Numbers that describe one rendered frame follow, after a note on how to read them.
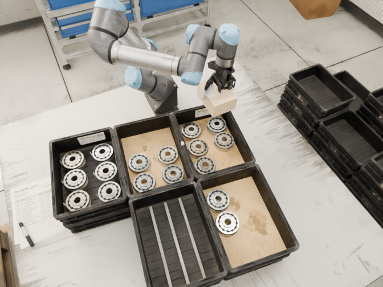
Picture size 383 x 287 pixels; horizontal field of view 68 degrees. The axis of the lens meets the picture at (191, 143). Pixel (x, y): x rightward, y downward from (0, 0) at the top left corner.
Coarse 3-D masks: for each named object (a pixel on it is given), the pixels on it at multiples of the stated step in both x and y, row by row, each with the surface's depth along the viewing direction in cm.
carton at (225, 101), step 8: (200, 88) 131; (216, 88) 130; (200, 96) 135; (216, 96) 127; (224, 96) 127; (232, 96) 128; (208, 104) 129; (216, 104) 125; (224, 104) 126; (232, 104) 129; (216, 112) 128; (224, 112) 131
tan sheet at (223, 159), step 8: (200, 120) 156; (208, 120) 156; (200, 136) 150; (208, 136) 151; (208, 144) 148; (208, 152) 145; (216, 152) 145; (224, 152) 145; (232, 152) 145; (192, 160) 142; (216, 160) 143; (224, 160) 143; (232, 160) 143; (240, 160) 143; (216, 168) 140; (224, 168) 140
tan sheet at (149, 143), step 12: (156, 132) 151; (168, 132) 151; (132, 144) 147; (144, 144) 147; (156, 144) 147; (168, 144) 147; (156, 156) 143; (168, 156) 143; (156, 168) 139; (132, 180) 135; (156, 180) 136
